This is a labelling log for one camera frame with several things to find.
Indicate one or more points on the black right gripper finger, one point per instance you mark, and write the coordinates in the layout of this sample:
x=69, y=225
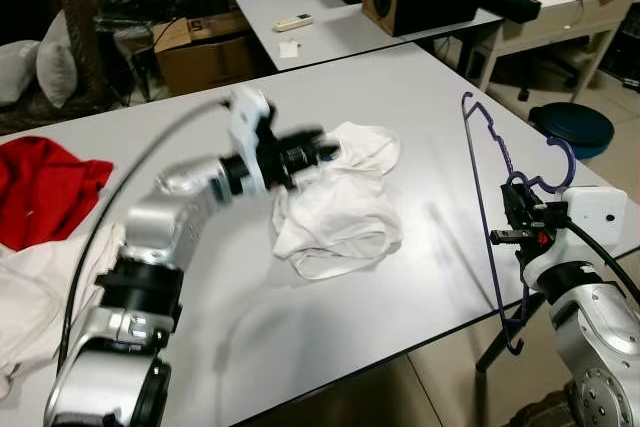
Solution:
x=513, y=197
x=537, y=197

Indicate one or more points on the blue clothes hanger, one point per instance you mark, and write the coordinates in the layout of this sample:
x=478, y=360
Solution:
x=573, y=159

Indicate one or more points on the white t-shirt with logos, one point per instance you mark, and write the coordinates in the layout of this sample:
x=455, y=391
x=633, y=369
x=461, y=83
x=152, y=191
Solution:
x=340, y=217

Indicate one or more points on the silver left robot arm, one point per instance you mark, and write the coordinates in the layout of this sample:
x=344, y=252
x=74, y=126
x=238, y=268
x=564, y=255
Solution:
x=100, y=377

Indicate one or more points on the small white paper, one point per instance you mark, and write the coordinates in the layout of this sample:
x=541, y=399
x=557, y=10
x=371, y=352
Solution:
x=289, y=48

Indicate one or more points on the open cardboard box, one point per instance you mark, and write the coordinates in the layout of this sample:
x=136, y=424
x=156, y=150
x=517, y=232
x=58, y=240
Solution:
x=205, y=62

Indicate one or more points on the white remote control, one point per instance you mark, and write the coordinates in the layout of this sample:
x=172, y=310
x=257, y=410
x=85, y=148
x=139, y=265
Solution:
x=292, y=22

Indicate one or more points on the white desk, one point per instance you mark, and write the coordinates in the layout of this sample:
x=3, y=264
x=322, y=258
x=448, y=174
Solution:
x=570, y=22

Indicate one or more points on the black soundbar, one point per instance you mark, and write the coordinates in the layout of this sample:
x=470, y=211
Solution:
x=515, y=2

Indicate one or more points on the dark wicker chair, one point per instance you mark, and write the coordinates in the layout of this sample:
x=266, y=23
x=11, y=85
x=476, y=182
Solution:
x=85, y=27

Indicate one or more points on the red cloth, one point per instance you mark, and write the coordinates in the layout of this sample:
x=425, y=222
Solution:
x=45, y=192

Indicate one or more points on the grey pillow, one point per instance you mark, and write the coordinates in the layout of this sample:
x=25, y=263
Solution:
x=15, y=72
x=57, y=62

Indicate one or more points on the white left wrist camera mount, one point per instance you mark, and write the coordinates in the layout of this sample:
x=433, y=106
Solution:
x=250, y=127

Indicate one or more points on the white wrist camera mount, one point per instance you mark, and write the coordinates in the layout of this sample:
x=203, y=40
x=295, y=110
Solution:
x=598, y=217
x=250, y=127

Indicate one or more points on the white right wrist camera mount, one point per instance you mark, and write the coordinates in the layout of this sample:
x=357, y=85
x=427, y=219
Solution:
x=598, y=217

